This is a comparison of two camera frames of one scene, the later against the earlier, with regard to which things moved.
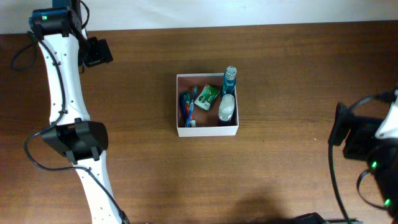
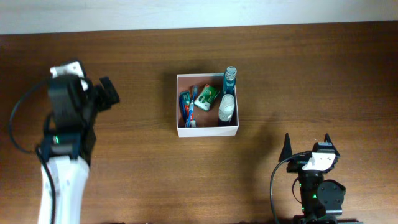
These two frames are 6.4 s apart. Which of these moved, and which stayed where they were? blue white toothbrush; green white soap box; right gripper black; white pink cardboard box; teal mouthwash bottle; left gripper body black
Moved: right gripper black; left gripper body black
Stayed: green white soap box; teal mouthwash bottle; blue white toothbrush; white pink cardboard box
